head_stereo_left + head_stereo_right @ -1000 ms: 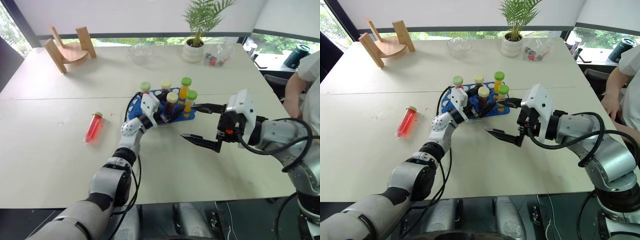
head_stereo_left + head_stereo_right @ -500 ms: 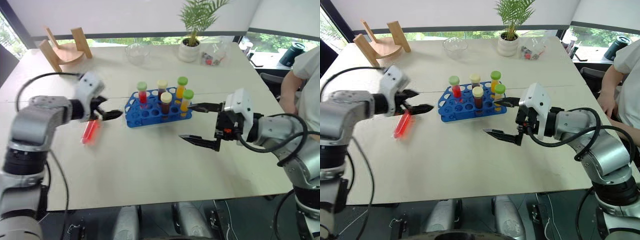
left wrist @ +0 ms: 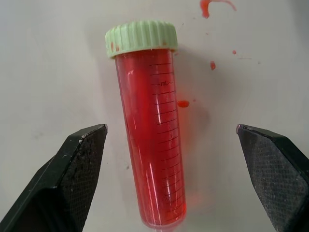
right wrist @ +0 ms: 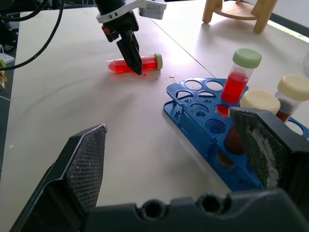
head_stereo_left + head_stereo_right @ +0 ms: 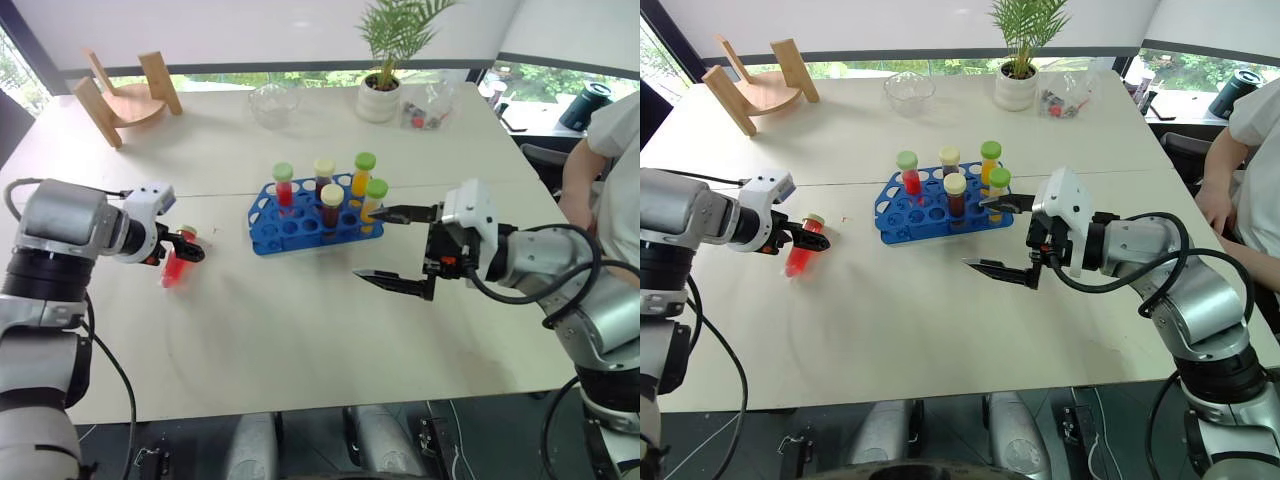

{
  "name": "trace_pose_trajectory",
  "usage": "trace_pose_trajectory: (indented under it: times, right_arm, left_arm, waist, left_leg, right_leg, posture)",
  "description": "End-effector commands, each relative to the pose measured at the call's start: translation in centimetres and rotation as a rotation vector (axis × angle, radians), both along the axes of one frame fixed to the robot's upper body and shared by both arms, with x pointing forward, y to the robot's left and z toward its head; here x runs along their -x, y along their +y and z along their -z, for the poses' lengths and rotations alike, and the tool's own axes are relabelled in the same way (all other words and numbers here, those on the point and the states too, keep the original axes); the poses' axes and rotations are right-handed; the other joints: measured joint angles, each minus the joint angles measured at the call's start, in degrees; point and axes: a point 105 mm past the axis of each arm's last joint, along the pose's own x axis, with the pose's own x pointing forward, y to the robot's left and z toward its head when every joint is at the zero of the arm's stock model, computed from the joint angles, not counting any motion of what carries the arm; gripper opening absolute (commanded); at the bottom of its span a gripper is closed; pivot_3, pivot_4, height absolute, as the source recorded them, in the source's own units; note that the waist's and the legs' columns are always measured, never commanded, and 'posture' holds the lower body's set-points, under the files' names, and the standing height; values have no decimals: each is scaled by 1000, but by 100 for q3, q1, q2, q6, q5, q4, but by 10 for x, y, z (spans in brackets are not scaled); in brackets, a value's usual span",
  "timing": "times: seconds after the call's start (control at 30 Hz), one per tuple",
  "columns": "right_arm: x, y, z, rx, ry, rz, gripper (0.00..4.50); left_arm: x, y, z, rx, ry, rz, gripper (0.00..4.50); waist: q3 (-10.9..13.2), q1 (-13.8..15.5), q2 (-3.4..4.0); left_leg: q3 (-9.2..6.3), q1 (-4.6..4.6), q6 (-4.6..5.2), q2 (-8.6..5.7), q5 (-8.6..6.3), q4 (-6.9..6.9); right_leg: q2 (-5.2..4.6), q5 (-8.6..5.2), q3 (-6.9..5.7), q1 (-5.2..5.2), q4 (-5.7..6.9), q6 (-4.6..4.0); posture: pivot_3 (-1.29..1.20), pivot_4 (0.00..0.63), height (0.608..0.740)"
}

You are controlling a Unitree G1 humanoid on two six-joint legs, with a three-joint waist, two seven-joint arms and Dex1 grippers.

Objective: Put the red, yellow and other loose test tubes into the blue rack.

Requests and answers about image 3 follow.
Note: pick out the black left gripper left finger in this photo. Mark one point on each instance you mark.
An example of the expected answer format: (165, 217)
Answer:
(60, 183)

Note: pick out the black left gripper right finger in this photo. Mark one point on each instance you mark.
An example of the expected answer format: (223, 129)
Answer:
(277, 178)

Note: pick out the red test tube green cap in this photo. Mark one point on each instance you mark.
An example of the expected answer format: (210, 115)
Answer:
(149, 120)

